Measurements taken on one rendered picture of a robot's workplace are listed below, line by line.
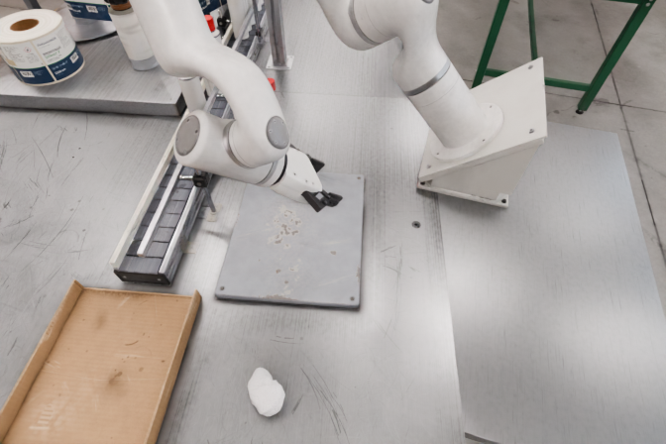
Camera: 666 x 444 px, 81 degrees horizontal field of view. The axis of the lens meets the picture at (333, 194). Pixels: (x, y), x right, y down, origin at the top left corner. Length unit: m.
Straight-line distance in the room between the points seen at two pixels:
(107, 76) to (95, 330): 0.84
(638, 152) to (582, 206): 1.77
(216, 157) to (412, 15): 0.45
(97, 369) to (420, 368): 0.60
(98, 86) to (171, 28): 0.86
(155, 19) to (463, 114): 0.64
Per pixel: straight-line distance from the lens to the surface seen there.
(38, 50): 1.49
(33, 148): 1.40
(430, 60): 0.88
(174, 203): 0.99
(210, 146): 0.57
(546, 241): 1.04
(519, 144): 0.91
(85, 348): 0.93
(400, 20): 0.80
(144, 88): 1.37
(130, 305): 0.93
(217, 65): 0.56
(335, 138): 1.14
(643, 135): 3.05
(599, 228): 1.13
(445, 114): 0.93
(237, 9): 1.46
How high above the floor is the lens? 1.60
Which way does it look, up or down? 51 degrees down
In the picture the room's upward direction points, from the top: straight up
